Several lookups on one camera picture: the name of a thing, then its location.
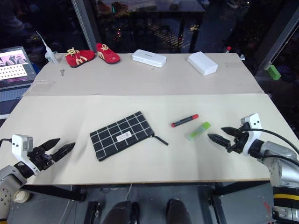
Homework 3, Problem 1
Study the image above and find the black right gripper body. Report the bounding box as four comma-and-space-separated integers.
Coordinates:
226, 125, 250, 154

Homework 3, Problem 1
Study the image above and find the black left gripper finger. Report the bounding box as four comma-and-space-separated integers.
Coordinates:
39, 138, 61, 151
51, 142, 76, 162

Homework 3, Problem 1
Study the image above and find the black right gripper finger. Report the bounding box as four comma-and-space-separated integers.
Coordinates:
221, 126, 243, 137
207, 133, 232, 150

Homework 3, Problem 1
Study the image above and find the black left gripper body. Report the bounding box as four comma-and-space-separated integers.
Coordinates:
27, 146, 56, 172

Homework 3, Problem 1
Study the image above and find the black grid pencil pouch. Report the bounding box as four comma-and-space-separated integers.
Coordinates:
89, 111, 169, 162

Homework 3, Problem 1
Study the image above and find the white long flat case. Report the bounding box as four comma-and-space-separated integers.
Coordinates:
131, 49, 167, 69

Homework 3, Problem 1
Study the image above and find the black red-capped marker pen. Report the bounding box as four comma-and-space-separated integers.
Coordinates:
171, 114, 199, 128

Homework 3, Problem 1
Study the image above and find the roll of beige tape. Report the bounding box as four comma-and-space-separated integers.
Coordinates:
13, 190, 30, 203

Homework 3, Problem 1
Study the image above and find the green block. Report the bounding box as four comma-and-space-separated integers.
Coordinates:
268, 64, 282, 81

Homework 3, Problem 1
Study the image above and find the white rectangular box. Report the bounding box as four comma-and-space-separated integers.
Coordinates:
186, 51, 219, 77

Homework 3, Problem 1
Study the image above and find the laptop computer with lit screen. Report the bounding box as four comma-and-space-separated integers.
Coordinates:
0, 45, 37, 121

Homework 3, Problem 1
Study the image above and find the dark rounded robot knee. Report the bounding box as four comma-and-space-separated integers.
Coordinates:
166, 198, 190, 224

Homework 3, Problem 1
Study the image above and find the red shoe with yellow laces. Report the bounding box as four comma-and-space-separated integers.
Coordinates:
64, 47, 96, 69
96, 42, 121, 64

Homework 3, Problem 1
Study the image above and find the grey metal pillar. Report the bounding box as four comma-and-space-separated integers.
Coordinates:
71, 0, 101, 55

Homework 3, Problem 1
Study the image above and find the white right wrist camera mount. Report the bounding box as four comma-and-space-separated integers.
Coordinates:
240, 113, 261, 157

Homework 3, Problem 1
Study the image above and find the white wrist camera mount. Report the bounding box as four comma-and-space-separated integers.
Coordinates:
240, 113, 261, 157
11, 134, 39, 176

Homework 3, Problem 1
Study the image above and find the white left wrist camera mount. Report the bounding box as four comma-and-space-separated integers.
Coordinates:
11, 134, 39, 176

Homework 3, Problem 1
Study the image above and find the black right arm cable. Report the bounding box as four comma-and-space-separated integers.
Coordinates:
242, 121, 299, 167

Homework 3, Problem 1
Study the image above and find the black table frame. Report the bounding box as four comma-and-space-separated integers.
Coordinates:
20, 178, 273, 224

